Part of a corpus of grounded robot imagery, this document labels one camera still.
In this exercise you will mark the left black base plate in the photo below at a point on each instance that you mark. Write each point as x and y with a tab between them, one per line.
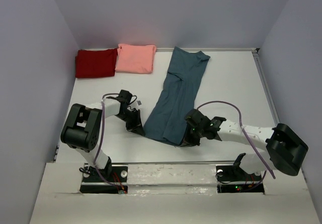
93	183

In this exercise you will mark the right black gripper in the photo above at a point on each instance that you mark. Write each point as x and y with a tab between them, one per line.
190	132

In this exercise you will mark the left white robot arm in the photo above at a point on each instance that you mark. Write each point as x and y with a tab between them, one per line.
84	129

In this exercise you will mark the folded red t-shirt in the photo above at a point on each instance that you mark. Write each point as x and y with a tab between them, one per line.
90	64

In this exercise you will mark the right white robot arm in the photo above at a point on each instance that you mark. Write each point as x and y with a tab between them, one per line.
278	148

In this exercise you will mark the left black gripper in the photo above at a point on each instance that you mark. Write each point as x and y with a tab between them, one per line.
133	121

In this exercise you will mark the pink t-shirt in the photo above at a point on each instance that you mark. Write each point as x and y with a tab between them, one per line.
135	59

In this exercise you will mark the blue t-shirt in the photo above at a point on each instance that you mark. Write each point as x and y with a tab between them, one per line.
166	123

